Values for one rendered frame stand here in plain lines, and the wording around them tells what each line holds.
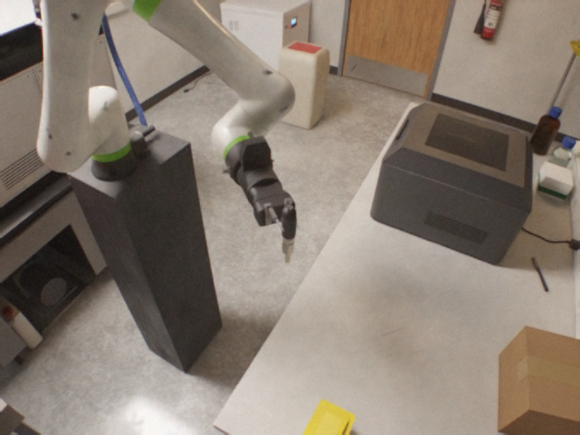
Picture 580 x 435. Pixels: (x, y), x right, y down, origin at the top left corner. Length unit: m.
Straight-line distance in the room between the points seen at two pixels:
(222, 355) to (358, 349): 1.11
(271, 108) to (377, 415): 0.76
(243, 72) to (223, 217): 1.88
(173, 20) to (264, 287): 1.70
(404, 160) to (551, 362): 0.68
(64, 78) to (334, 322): 0.89
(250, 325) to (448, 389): 1.29
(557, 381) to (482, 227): 0.51
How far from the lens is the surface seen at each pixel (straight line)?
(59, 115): 0.94
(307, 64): 3.24
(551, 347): 1.11
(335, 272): 1.22
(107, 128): 1.10
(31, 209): 1.95
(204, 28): 0.88
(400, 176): 1.25
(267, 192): 0.76
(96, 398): 2.15
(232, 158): 0.84
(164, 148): 1.30
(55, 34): 0.83
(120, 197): 1.15
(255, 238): 2.52
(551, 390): 1.05
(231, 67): 0.88
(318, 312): 1.14
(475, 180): 1.24
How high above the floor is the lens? 1.86
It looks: 44 degrees down
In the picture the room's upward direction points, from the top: 3 degrees clockwise
